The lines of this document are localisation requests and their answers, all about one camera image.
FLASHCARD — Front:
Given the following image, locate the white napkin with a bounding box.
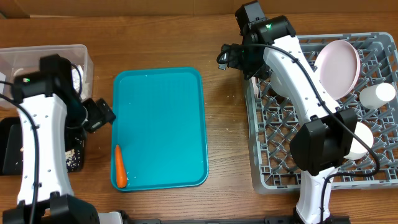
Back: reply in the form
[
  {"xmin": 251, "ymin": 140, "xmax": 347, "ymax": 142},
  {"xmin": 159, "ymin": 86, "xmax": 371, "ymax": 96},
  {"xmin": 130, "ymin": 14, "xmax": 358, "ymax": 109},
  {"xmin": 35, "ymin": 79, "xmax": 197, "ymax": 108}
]
[{"xmin": 72, "ymin": 65, "xmax": 83, "ymax": 95}]

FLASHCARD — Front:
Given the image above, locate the orange carrot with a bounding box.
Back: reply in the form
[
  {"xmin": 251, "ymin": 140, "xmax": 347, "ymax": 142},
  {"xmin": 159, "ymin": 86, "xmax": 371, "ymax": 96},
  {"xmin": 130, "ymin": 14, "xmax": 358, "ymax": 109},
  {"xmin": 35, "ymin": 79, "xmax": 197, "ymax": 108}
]
[{"xmin": 114, "ymin": 145, "xmax": 127, "ymax": 188}]

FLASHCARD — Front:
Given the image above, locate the pink round plate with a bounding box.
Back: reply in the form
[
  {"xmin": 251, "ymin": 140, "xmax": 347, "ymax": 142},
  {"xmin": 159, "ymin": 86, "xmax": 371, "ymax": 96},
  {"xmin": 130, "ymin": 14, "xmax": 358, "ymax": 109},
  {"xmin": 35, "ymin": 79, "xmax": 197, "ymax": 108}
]
[{"xmin": 314, "ymin": 40, "xmax": 361, "ymax": 100}]

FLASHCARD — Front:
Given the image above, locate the white plastic cup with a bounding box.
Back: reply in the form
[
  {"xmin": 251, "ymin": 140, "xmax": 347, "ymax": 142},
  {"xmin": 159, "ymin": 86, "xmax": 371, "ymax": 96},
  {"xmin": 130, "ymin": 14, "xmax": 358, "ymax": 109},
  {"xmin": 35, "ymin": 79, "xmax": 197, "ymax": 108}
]
[{"xmin": 359, "ymin": 83, "xmax": 396, "ymax": 110}]

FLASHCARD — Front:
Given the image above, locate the white bowl with peanuts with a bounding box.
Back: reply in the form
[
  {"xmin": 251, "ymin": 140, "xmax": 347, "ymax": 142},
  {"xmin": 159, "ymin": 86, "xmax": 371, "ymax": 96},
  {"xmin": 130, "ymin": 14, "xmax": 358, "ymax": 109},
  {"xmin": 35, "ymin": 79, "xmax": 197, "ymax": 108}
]
[{"xmin": 343, "ymin": 121, "xmax": 374, "ymax": 161}]

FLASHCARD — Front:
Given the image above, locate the white plastic fork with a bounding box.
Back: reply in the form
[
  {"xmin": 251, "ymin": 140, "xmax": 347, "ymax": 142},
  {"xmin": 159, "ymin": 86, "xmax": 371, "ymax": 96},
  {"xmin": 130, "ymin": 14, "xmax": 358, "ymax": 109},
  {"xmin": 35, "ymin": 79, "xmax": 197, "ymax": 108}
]
[{"xmin": 251, "ymin": 77, "xmax": 259, "ymax": 98}]

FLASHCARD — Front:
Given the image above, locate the grey bowl with rice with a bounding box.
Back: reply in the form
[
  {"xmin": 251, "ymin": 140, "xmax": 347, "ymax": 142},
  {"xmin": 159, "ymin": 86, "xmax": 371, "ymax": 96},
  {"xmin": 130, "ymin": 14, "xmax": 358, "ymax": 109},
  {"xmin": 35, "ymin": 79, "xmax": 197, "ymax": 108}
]
[{"xmin": 270, "ymin": 73, "xmax": 289, "ymax": 98}]

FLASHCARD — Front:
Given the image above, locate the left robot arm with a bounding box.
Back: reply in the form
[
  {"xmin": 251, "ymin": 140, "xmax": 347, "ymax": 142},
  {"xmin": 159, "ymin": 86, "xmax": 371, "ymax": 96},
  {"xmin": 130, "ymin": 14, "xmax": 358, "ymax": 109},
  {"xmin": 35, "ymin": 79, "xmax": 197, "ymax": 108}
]
[{"xmin": 1, "ymin": 54, "xmax": 129, "ymax": 223}]

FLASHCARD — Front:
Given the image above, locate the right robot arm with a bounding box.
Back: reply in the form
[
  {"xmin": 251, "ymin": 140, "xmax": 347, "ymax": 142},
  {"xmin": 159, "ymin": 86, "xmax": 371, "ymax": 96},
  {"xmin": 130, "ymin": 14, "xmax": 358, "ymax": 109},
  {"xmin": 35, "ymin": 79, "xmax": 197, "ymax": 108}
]
[{"xmin": 216, "ymin": 1, "xmax": 357, "ymax": 223}]

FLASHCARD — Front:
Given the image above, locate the grey dishwasher rack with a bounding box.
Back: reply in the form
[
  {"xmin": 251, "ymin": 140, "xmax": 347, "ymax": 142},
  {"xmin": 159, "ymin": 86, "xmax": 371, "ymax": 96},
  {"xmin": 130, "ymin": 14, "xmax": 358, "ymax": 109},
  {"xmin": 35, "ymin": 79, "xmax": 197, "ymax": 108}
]
[{"xmin": 243, "ymin": 32, "xmax": 397, "ymax": 194}]

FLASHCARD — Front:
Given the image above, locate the black plastic waste bin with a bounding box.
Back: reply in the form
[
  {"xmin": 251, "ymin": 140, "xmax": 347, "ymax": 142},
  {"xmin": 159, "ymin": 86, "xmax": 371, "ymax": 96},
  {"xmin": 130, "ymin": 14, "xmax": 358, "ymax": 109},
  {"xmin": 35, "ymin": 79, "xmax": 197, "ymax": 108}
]
[{"xmin": 1, "ymin": 117, "xmax": 86, "ymax": 175}]

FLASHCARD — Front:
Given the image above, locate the pile of peanuts and rice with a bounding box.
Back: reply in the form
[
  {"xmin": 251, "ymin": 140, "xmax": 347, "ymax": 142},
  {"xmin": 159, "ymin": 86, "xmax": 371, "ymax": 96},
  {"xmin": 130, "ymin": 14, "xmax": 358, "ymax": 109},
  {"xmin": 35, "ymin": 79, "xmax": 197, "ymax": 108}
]
[{"xmin": 65, "ymin": 149, "xmax": 78, "ymax": 168}]

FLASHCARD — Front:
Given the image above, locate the teal serving tray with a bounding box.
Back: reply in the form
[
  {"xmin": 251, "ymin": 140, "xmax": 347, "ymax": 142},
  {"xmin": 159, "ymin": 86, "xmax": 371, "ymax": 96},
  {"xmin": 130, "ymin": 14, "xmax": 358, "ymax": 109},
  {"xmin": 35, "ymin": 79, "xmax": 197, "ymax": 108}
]
[{"xmin": 112, "ymin": 67, "xmax": 209, "ymax": 192}]

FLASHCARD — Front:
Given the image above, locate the clear plastic storage bin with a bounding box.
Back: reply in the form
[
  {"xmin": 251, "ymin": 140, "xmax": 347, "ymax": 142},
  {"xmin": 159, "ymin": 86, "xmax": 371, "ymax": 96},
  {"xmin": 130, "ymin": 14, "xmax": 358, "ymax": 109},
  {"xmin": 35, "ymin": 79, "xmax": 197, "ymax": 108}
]
[{"xmin": 1, "ymin": 44, "xmax": 94, "ymax": 101}]

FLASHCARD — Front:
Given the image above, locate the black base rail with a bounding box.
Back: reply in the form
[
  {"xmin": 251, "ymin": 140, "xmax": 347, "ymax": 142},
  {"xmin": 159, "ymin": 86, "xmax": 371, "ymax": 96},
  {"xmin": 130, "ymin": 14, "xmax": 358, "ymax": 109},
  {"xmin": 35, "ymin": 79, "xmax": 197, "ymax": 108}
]
[{"xmin": 129, "ymin": 216, "xmax": 351, "ymax": 224}]

